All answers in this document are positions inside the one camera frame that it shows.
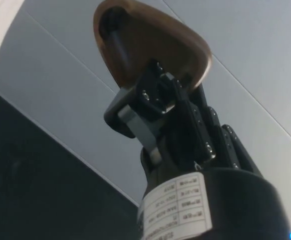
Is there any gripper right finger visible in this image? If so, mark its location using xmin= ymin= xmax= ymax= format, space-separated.
xmin=172 ymin=81 xmax=248 ymax=173

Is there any brown cup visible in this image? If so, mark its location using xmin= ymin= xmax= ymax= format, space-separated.
xmin=93 ymin=0 xmax=214 ymax=94

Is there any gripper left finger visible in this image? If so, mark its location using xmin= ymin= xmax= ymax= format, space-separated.
xmin=99 ymin=24 xmax=180 ymax=165

